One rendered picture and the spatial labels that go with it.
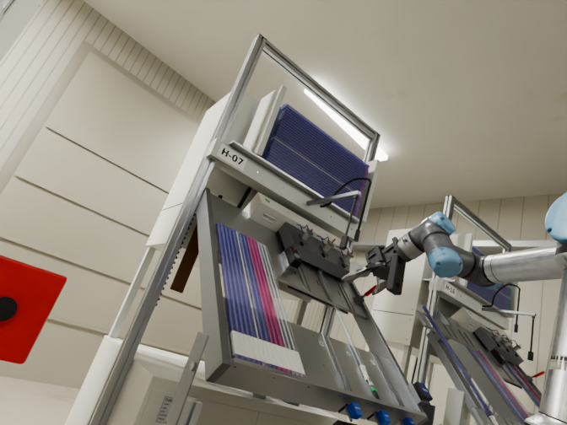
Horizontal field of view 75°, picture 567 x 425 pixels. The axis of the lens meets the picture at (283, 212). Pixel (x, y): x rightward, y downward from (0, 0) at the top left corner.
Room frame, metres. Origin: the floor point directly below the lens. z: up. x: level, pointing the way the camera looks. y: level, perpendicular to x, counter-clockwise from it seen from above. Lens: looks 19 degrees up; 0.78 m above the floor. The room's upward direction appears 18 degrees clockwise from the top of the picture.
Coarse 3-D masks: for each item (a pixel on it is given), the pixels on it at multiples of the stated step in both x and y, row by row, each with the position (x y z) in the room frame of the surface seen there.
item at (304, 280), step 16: (224, 208) 1.24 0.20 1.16; (224, 224) 1.16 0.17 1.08; (240, 224) 1.23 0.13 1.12; (256, 224) 1.31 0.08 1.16; (256, 240) 1.23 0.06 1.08; (272, 240) 1.30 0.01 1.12; (272, 256) 1.22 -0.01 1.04; (288, 272) 1.22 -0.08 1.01; (304, 272) 1.29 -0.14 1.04; (304, 288) 1.21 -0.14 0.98; (320, 288) 1.29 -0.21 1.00; (336, 288) 1.37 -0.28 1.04; (352, 304) 1.37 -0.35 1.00
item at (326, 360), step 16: (224, 304) 0.91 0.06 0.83; (304, 336) 1.04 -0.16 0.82; (320, 336) 1.09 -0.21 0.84; (304, 352) 0.99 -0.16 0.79; (320, 352) 1.03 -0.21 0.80; (336, 352) 1.09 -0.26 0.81; (352, 352) 1.14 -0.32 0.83; (368, 352) 1.20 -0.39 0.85; (304, 368) 0.95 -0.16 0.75; (320, 368) 0.99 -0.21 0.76; (336, 368) 1.04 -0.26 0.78; (352, 368) 1.09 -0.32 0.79; (368, 368) 1.14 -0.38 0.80; (384, 368) 1.20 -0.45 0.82; (336, 384) 0.99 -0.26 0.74; (352, 384) 1.04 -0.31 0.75; (368, 384) 1.07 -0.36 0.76; (384, 384) 1.14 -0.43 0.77; (400, 384) 1.20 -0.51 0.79; (384, 400) 1.08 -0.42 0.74; (400, 400) 1.13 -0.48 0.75
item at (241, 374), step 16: (240, 368) 0.80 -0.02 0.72; (256, 368) 0.81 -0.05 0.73; (224, 384) 0.83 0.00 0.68; (240, 384) 0.84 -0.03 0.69; (256, 384) 0.85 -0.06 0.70; (272, 384) 0.86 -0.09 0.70; (288, 384) 0.87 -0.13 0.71; (304, 384) 0.89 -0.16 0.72; (320, 384) 0.91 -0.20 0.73; (288, 400) 0.92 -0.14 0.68; (304, 400) 0.94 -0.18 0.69; (320, 400) 0.95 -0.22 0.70; (336, 400) 0.96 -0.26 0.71; (352, 400) 0.98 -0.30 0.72; (368, 400) 0.99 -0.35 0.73; (368, 416) 1.05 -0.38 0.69; (400, 416) 1.09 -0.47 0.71; (416, 416) 1.11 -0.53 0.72
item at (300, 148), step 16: (288, 112) 1.26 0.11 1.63; (272, 128) 1.30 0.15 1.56; (288, 128) 1.27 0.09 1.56; (304, 128) 1.31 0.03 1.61; (320, 128) 1.35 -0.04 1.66; (272, 144) 1.25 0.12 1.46; (288, 144) 1.29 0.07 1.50; (304, 144) 1.32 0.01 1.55; (320, 144) 1.36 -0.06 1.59; (336, 144) 1.40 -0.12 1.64; (272, 160) 1.26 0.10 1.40; (288, 160) 1.30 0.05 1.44; (304, 160) 1.33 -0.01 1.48; (320, 160) 1.37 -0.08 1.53; (336, 160) 1.41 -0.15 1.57; (352, 160) 1.46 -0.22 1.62; (304, 176) 1.34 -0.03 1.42; (320, 176) 1.38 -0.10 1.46; (336, 176) 1.42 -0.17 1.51; (352, 176) 1.47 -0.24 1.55; (320, 192) 1.40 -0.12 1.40
